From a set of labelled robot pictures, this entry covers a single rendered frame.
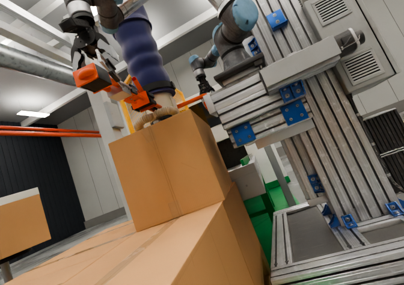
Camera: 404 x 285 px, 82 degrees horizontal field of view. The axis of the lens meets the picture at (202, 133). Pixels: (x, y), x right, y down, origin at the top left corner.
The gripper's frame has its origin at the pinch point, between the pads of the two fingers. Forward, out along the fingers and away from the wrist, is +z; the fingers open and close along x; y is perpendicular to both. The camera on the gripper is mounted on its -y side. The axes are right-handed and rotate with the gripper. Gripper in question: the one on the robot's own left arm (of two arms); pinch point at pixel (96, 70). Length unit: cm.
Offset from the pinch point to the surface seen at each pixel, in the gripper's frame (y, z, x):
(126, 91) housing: 13.3, 4.0, -1.7
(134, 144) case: 29.9, 20.0, 9.4
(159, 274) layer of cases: -23, 55, -11
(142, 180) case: 29.8, 35.3, 11.5
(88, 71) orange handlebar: -5.1, 2.2, -0.2
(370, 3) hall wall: 891, -313, -700
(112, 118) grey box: 166, -46, 85
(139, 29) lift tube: 52, -44, -5
